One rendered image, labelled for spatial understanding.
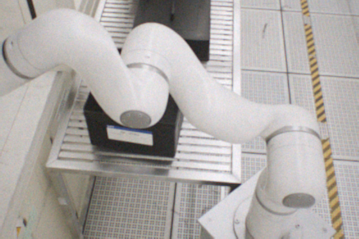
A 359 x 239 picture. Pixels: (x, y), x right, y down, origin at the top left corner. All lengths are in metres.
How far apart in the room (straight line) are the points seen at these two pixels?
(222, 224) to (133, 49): 0.67
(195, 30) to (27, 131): 0.69
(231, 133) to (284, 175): 0.14
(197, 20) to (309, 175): 0.93
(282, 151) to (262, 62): 1.89
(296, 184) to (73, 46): 0.50
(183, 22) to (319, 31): 1.59
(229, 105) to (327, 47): 2.21
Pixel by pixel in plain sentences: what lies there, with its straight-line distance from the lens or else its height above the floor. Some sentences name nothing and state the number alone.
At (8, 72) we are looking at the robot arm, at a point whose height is 1.36.
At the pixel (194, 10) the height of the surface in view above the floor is 0.86.
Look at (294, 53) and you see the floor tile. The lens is 2.93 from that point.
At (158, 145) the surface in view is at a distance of 1.38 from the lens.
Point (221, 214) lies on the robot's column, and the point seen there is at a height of 0.76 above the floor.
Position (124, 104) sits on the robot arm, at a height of 1.38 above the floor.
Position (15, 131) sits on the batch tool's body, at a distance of 1.42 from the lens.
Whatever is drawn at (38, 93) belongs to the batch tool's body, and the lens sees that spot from 1.49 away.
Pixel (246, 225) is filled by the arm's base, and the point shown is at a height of 0.78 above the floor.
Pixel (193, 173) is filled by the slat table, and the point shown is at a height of 0.76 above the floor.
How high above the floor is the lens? 1.95
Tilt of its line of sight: 49 degrees down
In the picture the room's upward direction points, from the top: 2 degrees clockwise
